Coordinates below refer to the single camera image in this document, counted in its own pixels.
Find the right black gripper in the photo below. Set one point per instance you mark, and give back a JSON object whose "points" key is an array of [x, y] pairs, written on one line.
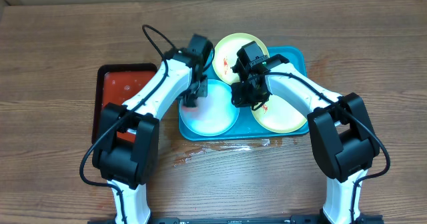
{"points": [[243, 101]]}

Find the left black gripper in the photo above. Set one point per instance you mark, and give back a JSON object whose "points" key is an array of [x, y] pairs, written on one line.
{"points": [[202, 92]]}

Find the yellow-green plate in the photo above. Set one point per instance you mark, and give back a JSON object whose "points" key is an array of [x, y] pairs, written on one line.
{"points": [[278, 116], [226, 55]]}

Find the light blue plate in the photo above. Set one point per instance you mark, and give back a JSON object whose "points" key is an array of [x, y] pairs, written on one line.
{"points": [[216, 113]]}

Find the pink and black sponge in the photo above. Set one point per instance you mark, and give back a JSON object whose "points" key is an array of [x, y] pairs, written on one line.
{"points": [[191, 108]]}

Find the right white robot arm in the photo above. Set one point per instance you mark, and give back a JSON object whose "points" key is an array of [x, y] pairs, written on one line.
{"points": [[342, 137]]}

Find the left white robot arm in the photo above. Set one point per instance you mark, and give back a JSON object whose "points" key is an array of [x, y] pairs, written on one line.
{"points": [[126, 149]]}

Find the teal plastic tray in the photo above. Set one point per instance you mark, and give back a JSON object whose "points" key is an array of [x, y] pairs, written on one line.
{"points": [[246, 126]]}

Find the red black-rimmed tray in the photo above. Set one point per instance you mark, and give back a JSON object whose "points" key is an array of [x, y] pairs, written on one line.
{"points": [[118, 83]]}

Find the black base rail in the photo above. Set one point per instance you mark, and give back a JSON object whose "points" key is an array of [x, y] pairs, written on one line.
{"points": [[294, 219]]}

